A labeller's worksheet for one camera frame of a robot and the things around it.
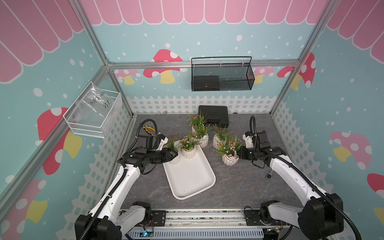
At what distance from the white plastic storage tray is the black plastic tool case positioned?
0.27 m

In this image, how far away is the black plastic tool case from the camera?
111 centimetres

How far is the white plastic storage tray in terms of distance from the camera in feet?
2.78
